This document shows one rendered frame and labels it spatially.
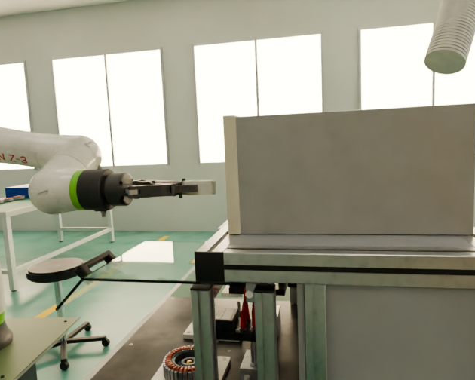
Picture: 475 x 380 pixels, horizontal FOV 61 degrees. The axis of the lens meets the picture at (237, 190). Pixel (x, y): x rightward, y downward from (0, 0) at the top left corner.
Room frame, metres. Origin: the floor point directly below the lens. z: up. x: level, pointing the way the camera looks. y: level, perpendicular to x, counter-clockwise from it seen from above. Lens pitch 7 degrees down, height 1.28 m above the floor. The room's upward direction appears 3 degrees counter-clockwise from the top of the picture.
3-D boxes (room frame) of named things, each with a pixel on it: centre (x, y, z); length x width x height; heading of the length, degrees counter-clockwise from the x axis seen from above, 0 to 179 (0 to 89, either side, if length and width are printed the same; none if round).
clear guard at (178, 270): (0.73, 0.13, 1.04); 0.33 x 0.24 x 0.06; 78
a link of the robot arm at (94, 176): (0.90, 0.31, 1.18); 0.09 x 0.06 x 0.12; 168
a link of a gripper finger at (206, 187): (0.84, 0.08, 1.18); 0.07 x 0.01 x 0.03; 78
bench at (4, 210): (4.53, 2.29, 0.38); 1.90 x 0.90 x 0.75; 168
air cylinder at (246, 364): (0.79, -0.02, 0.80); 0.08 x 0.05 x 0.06; 168
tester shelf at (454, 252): (0.87, -0.22, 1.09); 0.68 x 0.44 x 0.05; 168
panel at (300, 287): (0.88, -0.15, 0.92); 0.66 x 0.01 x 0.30; 168
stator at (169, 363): (0.82, 0.12, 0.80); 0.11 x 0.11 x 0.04
